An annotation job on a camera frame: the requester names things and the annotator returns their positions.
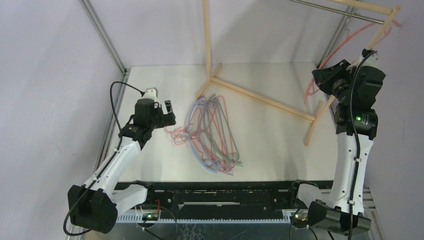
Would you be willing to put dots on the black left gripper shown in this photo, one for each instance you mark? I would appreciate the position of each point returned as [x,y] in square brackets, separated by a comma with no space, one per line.
[166,119]

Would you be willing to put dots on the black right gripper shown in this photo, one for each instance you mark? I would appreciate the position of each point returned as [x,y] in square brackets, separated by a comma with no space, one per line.
[325,77]

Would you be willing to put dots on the blue plastic hanger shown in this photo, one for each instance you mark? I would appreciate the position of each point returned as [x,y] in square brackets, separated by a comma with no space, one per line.
[194,134]

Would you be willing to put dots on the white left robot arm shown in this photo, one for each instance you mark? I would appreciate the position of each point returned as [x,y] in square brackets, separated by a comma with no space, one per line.
[93,205]

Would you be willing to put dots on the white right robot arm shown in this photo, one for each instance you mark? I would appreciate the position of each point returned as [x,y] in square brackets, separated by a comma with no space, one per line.
[355,86]

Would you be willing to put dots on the metal rack rod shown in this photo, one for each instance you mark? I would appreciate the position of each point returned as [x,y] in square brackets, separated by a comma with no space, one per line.
[337,11]

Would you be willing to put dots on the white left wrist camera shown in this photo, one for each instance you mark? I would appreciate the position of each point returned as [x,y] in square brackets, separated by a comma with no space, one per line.
[151,93]

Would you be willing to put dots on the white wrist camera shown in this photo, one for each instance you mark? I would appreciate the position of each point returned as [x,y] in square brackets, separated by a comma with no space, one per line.
[369,57]
[151,93]

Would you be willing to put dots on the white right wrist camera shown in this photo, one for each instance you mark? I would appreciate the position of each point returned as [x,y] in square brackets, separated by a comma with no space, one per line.
[369,57]

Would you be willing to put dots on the wooden clothes rack frame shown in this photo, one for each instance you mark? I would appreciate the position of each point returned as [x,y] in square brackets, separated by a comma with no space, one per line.
[391,14]

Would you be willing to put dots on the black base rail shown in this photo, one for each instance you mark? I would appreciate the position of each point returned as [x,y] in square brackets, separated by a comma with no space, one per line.
[235,200]

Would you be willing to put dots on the aluminium corner post left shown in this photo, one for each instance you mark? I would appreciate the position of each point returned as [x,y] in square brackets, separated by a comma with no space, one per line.
[103,35]

